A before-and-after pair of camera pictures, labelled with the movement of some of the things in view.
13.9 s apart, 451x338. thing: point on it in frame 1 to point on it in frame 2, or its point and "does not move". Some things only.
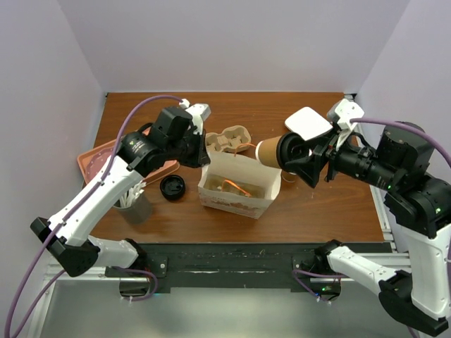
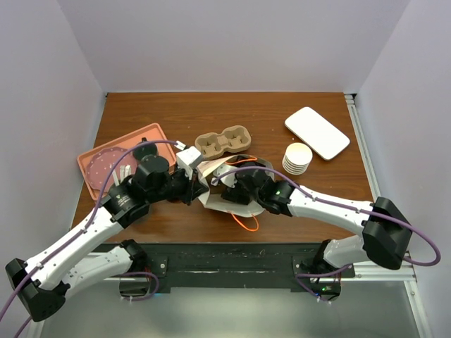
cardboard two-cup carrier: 232,139 does not move
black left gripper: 201,157 to 194,188
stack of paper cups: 291,180 to 297,158
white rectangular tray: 307,124 does not move
